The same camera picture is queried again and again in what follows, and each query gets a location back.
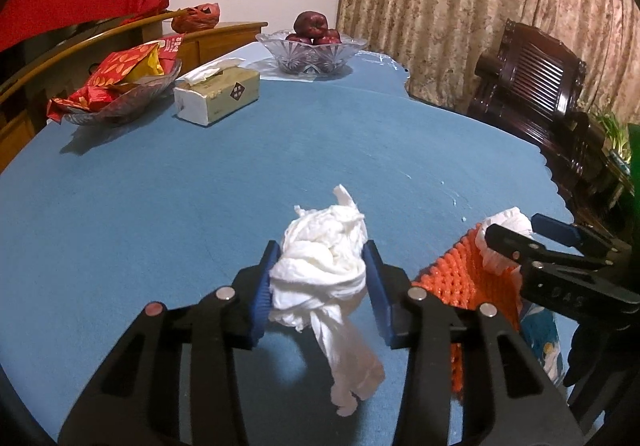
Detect white plastic bag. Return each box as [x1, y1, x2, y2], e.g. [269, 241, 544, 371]
[474, 206, 533, 276]

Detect orange foam net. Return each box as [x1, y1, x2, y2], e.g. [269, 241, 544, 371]
[412, 223, 524, 394]

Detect blue white toothpaste tube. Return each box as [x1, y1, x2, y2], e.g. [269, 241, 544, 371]
[520, 302, 564, 386]

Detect white tissue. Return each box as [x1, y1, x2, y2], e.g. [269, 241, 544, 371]
[269, 185, 385, 417]

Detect green potted plant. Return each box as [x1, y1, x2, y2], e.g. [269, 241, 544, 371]
[591, 109, 631, 165]

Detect dark wooden armchair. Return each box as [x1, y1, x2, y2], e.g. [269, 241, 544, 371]
[466, 20, 606, 225]

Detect beige patterned curtain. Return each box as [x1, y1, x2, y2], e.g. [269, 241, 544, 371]
[337, 0, 639, 122]

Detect beige tissue box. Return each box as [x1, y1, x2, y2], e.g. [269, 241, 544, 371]
[174, 58, 260, 127]

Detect glass snack dish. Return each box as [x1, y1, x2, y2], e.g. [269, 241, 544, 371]
[62, 59, 182, 126]

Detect glass fruit bowl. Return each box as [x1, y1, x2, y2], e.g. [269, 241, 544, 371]
[256, 31, 368, 75]

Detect dark red apple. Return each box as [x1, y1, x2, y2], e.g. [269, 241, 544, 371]
[285, 11, 342, 45]

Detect red snack packets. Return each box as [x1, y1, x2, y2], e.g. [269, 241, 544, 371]
[47, 34, 183, 123]

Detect wooden tv cabinet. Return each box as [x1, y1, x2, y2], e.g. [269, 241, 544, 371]
[0, 10, 269, 174]

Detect red ornament on cabinet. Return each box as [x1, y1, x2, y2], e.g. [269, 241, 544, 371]
[171, 2, 220, 34]

